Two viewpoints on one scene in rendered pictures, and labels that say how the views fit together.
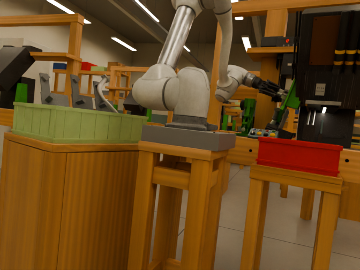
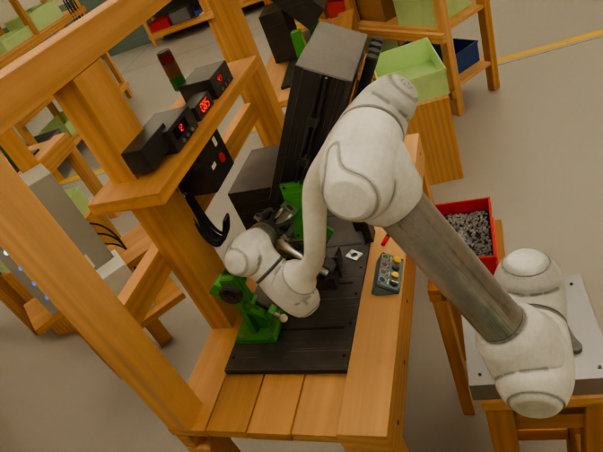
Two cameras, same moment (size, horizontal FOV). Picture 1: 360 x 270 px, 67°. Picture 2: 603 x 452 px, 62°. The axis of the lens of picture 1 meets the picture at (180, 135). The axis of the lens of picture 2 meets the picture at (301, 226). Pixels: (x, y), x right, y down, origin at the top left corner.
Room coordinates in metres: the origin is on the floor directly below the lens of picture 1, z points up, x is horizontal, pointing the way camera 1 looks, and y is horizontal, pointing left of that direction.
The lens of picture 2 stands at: (1.65, 0.79, 2.10)
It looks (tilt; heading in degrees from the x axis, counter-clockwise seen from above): 35 degrees down; 271
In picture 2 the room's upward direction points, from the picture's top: 24 degrees counter-clockwise
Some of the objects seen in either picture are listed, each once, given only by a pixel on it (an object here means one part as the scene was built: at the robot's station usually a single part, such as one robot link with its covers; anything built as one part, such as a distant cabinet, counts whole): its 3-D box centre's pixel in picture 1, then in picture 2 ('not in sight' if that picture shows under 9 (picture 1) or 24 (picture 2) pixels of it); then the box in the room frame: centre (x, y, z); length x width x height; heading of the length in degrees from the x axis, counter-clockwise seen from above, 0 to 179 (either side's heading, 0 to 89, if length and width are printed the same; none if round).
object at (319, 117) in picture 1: (324, 118); (276, 202); (1.75, -0.92, 1.07); 0.30 x 0.18 x 0.34; 64
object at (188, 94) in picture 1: (190, 92); (528, 292); (1.23, -0.03, 1.08); 0.18 x 0.16 x 0.22; 60
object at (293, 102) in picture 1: (294, 97); (305, 204); (1.65, -0.66, 1.17); 0.13 x 0.12 x 0.20; 64
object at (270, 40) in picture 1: (272, 42); (148, 148); (2.00, -0.60, 1.59); 0.15 x 0.07 x 0.07; 64
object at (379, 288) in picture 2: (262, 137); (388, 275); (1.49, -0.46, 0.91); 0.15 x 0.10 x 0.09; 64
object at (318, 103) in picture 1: (321, 107); not in sight; (1.54, -0.79, 1.11); 0.39 x 0.16 x 0.03; 154
